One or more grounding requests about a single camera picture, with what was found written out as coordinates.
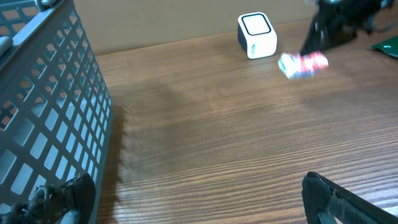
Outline white barcode scanner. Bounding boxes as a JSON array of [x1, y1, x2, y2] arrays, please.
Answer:
[[238, 12, 277, 60]]

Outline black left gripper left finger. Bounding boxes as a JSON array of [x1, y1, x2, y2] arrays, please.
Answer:
[[1, 173, 96, 224]]

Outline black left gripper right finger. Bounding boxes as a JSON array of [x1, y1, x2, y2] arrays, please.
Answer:
[[302, 172, 397, 224]]

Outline grey plastic shopping basket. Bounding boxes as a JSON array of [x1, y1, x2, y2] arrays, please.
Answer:
[[1, 0, 114, 213]]

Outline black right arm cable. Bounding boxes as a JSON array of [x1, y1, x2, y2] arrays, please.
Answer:
[[366, 12, 398, 34]]

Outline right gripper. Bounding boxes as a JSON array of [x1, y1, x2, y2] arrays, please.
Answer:
[[299, 0, 386, 55]]

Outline green 3M gloves package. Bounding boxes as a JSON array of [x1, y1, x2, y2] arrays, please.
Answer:
[[371, 35, 398, 59]]

